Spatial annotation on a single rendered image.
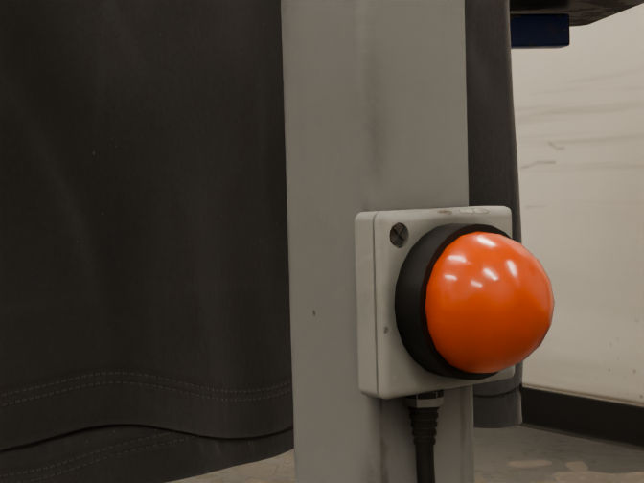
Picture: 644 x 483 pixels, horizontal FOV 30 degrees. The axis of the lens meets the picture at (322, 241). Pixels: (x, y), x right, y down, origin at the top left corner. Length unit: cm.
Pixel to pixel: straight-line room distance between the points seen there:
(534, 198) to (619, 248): 31
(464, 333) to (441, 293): 1
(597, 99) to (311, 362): 276
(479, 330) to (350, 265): 5
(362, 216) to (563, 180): 285
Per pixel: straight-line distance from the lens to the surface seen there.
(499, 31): 77
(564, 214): 316
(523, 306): 31
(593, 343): 313
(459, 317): 31
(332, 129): 34
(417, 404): 33
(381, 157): 33
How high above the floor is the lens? 68
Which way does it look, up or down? 3 degrees down
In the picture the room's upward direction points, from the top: 2 degrees counter-clockwise
